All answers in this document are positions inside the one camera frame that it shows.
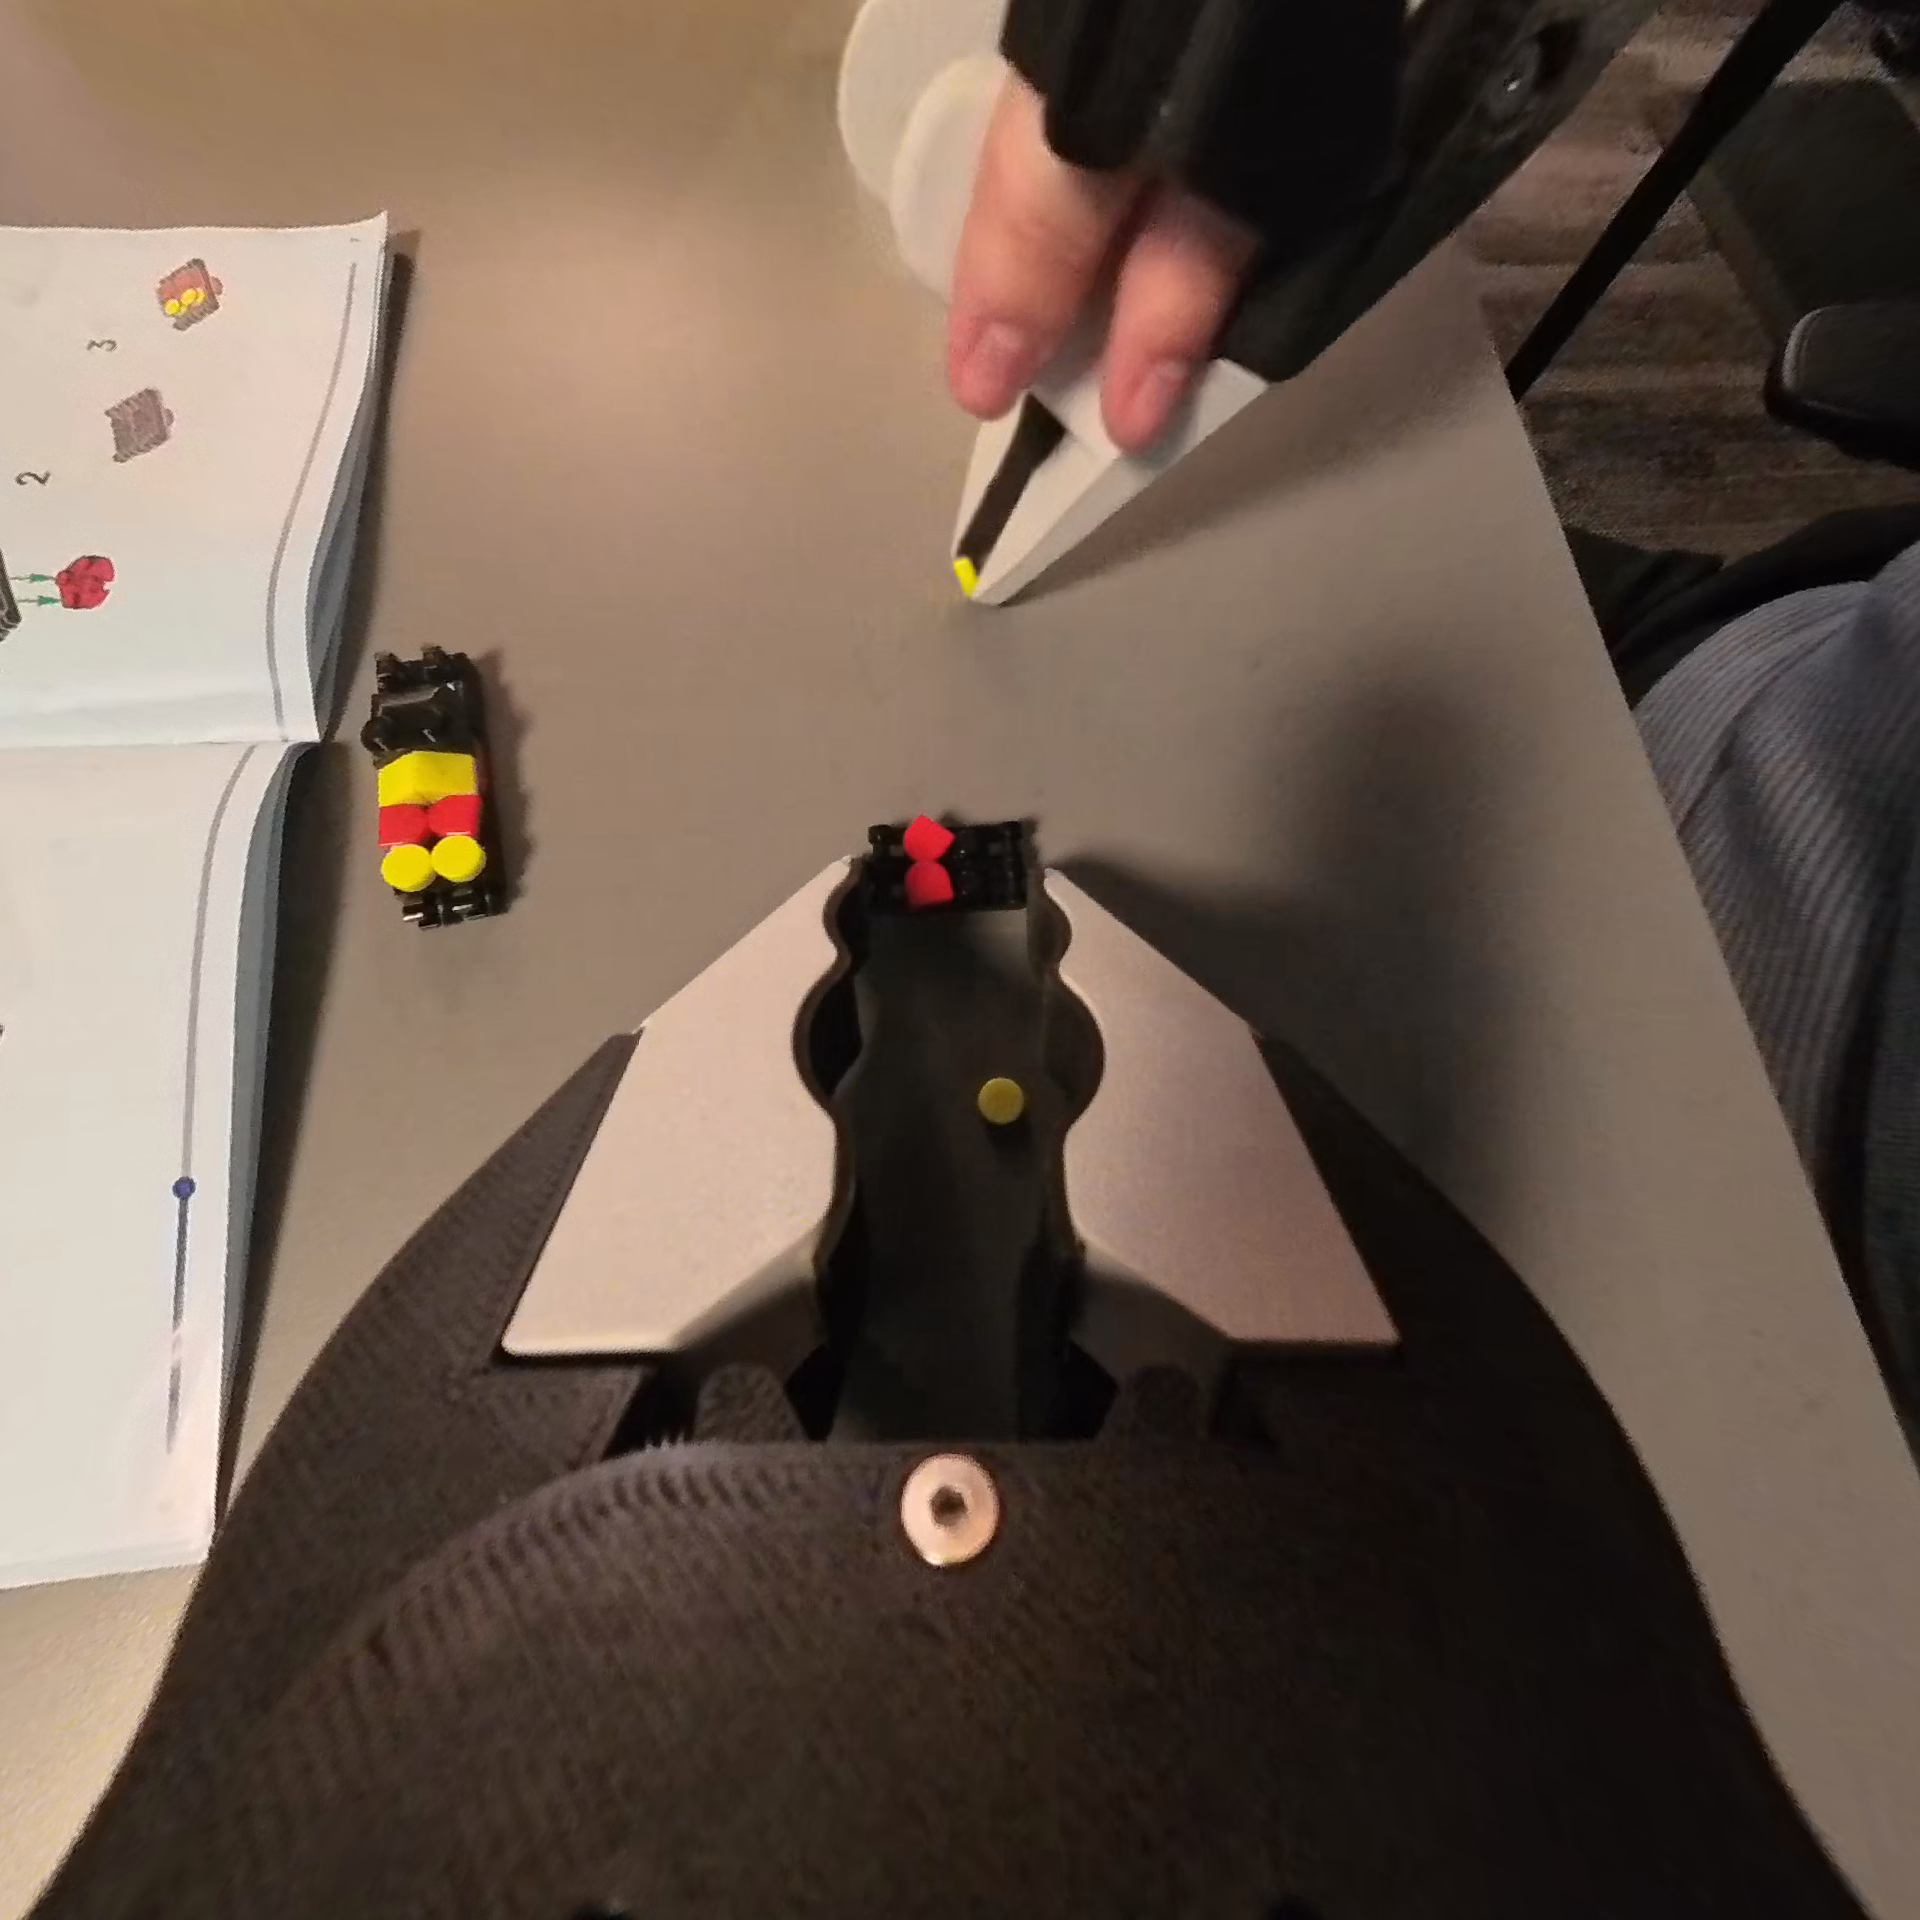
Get white instruction booklet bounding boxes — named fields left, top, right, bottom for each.
left=0, top=210, right=396, bottom=1594

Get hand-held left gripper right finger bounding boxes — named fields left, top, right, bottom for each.
left=1030, top=867, right=1404, bottom=1364

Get black office chair base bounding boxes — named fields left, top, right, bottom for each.
left=1500, top=0, right=1920, bottom=452

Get black lego plate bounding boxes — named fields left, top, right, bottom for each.
left=865, top=814, right=1047, bottom=916

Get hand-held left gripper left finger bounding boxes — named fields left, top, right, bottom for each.
left=499, top=861, right=876, bottom=1364

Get person's clothed body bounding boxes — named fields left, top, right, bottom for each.
left=1633, top=540, right=1920, bottom=1449

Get black yellow red lego model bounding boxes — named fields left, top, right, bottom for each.
left=358, top=648, right=511, bottom=928

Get person's right hand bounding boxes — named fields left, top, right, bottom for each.
left=942, top=67, right=1261, bottom=454

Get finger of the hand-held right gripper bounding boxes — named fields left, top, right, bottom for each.
left=950, top=393, right=1075, bottom=601
left=983, top=363, right=1281, bottom=609

